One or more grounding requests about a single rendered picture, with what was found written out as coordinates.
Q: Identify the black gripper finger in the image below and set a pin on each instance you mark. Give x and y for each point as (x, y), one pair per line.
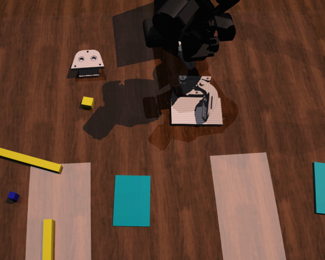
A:
(175, 46)

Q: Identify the pink trapezoid plate with holes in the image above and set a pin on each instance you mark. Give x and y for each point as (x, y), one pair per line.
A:
(188, 85)

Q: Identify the pink rectangular plate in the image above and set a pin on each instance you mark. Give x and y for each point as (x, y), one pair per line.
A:
(188, 111)

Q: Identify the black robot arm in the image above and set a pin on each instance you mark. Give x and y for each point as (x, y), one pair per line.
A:
(172, 21)

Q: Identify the small blue cube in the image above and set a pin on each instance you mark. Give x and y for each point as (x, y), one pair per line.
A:
(13, 196)

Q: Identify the teal rectangular block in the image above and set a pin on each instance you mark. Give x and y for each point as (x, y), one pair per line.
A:
(319, 183)

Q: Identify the pink plate with two round holes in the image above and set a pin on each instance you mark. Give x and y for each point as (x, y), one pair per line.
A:
(88, 63)

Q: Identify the teal rectangular plate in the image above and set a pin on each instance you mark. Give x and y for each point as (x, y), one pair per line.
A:
(132, 201)

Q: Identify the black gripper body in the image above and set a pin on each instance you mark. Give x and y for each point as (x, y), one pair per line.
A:
(223, 24)

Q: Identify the yellow flat bar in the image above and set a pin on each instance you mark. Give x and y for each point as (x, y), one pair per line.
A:
(30, 160)

